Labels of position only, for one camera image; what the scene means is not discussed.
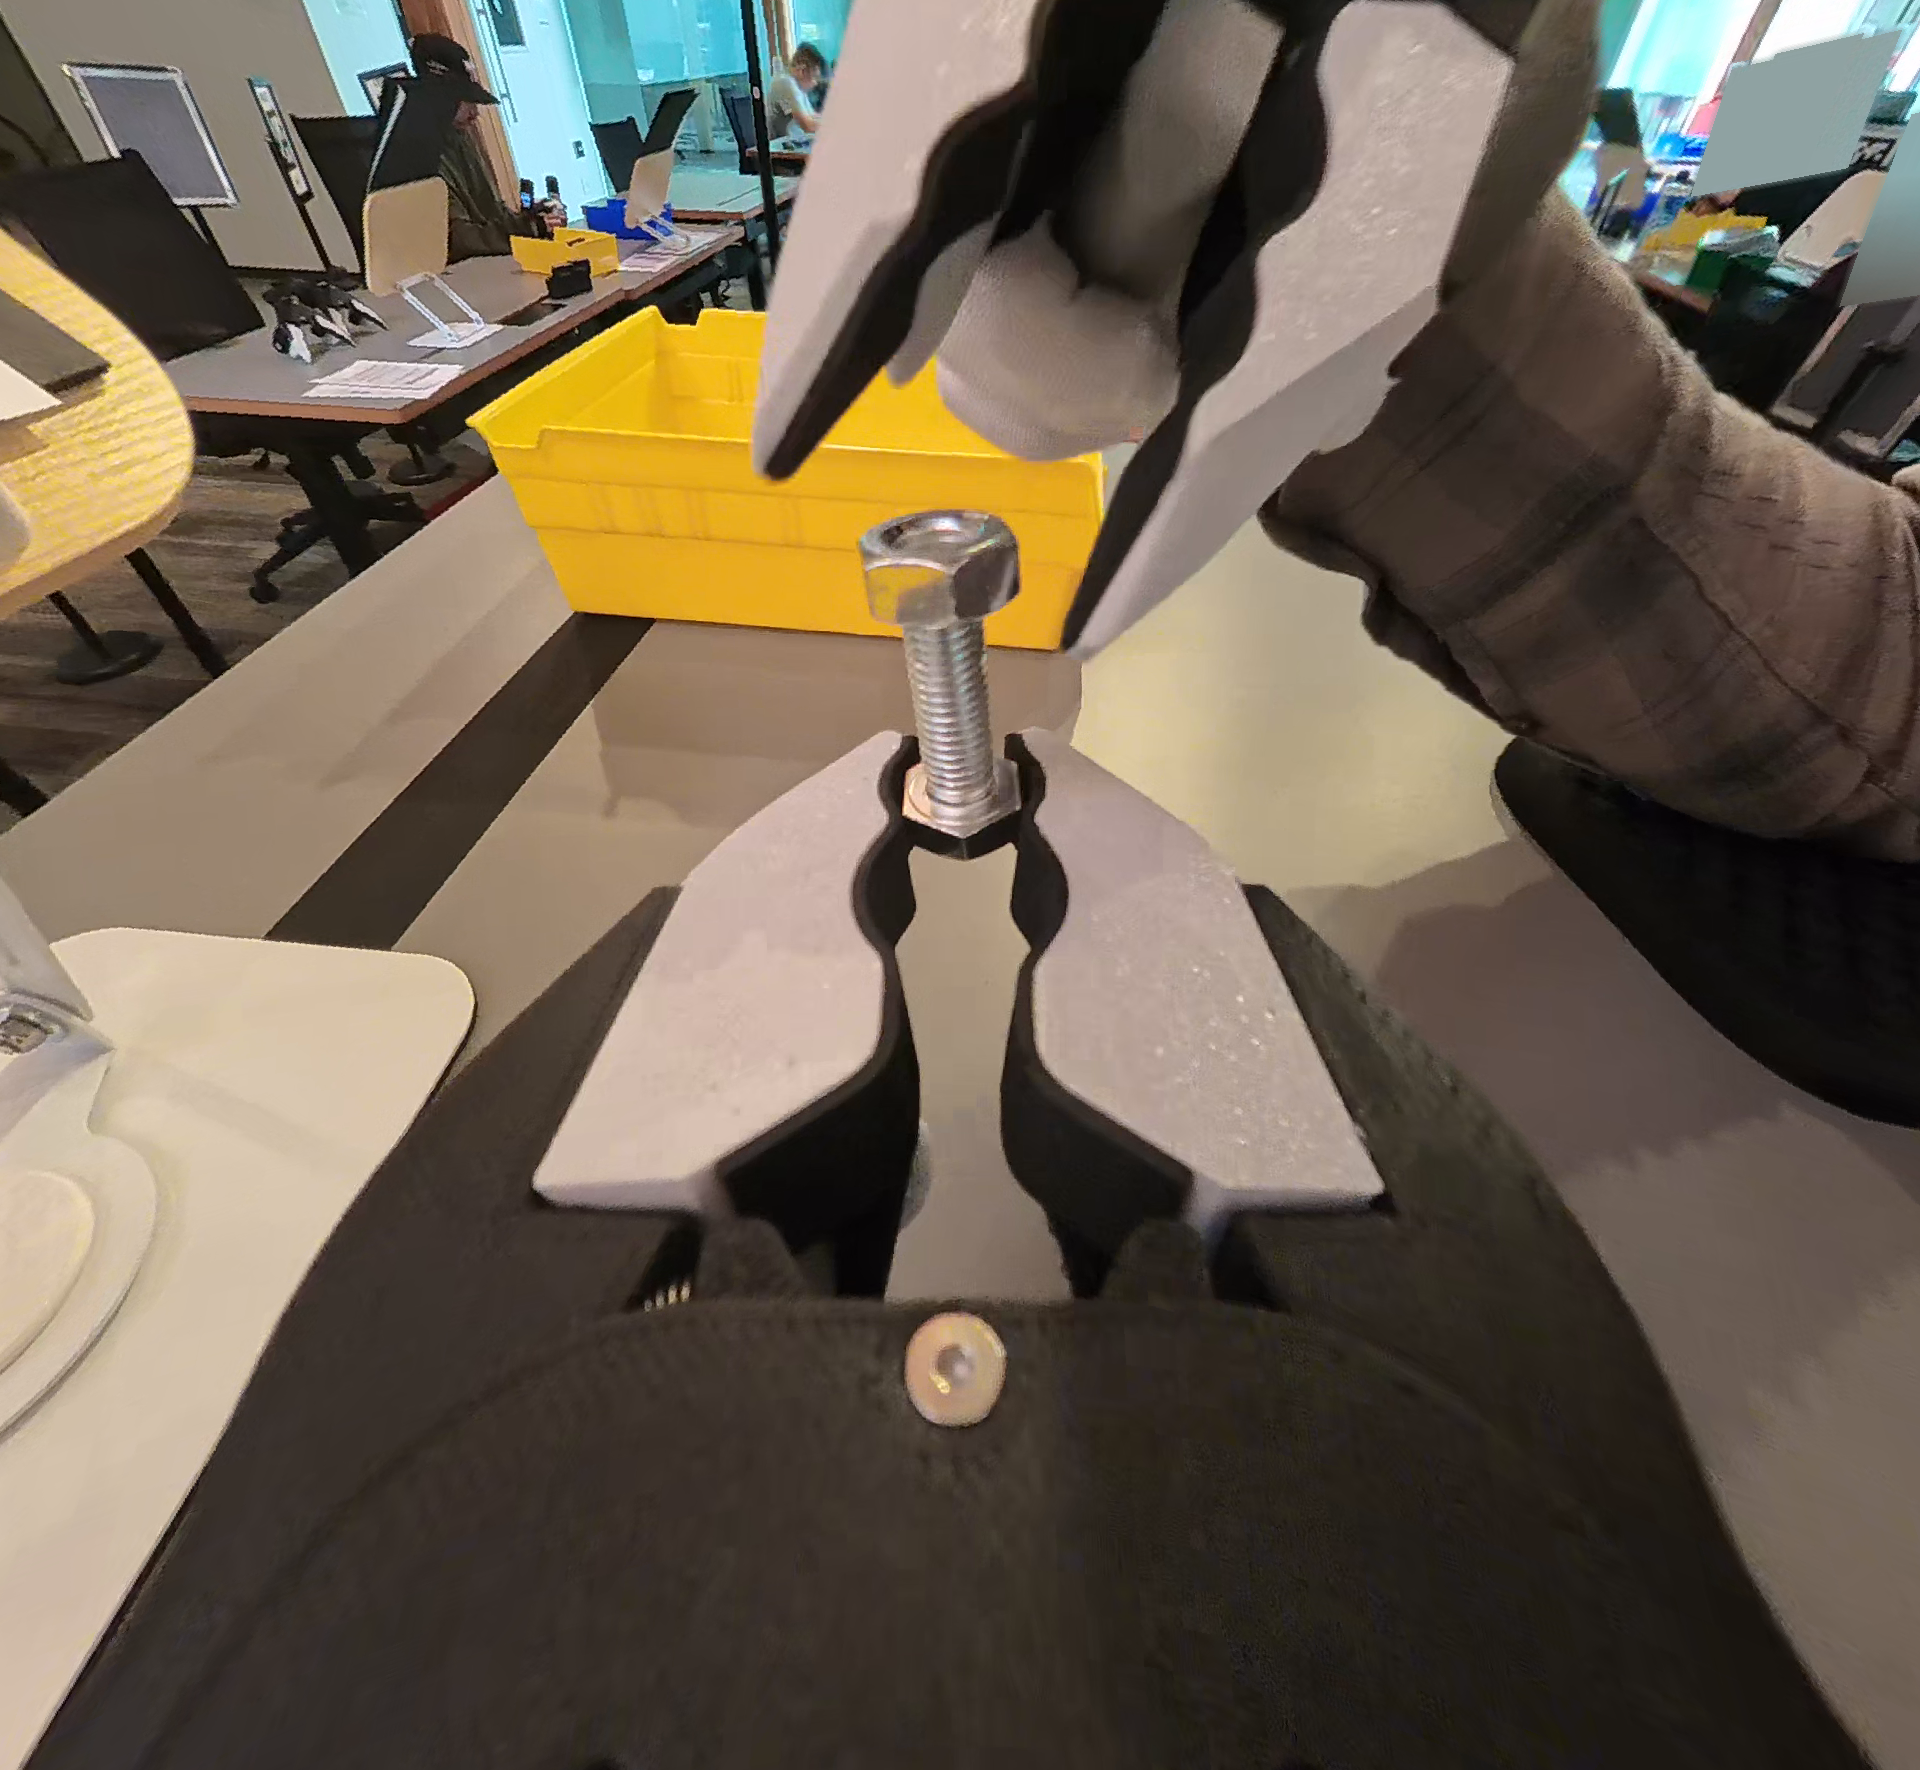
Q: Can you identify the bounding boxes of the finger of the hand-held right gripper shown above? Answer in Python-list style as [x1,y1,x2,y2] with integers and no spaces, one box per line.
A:
[753,0,1213,484]
[1057,0,1522,658]

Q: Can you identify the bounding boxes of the person's right hand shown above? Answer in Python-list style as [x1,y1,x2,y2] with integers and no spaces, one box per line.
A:
[935,223,1192,464]

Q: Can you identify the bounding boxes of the black backing sheet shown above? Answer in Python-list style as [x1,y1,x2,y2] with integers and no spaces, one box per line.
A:
[0,294,115,394]

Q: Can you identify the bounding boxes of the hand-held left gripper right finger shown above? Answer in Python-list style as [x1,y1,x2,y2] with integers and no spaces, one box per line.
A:
[999,733,1384,1303]

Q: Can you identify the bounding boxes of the yellow plastic bin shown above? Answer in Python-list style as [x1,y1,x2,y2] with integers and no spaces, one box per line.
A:
[467,307,1110,652]

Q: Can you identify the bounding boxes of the silver hex nut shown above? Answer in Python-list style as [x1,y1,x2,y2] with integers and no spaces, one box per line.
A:
[858,506,1022,635]

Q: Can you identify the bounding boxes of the white paper sheets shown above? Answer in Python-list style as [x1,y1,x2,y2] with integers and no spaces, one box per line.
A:
[308,360,465,402]

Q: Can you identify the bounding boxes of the grey background desk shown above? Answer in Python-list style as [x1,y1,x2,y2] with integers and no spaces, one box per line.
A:
[160,218,753,451]

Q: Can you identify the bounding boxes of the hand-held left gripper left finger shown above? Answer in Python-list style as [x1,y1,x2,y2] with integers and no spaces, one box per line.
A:
[532,730,922,1299]

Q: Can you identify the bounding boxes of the black padded wrist rest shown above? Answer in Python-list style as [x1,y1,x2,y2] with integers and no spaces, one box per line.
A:
[1491,737,1920,1131]

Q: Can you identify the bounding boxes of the framed grey easel board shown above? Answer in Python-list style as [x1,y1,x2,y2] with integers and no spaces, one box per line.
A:
[62,65,325,279]

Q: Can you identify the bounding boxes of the black vertical pole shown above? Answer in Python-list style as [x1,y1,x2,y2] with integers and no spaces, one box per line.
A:
[723,0,775,310]

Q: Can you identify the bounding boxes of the black grey desk tools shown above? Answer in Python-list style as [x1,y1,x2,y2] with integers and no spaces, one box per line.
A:
[268,276,387,366]

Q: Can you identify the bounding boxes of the person's right forearm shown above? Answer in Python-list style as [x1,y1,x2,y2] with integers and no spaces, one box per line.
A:
[1255,0,1920,860]

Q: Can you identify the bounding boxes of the black panel board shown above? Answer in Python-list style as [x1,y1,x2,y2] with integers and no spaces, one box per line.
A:
[0,149,271,368]

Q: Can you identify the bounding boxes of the silver hex bolt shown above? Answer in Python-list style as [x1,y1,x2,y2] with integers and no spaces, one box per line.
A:
[897,606,1032,860]

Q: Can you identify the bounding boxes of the clear acrylic stand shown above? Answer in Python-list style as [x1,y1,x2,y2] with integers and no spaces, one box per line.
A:
[397,274,501,350]

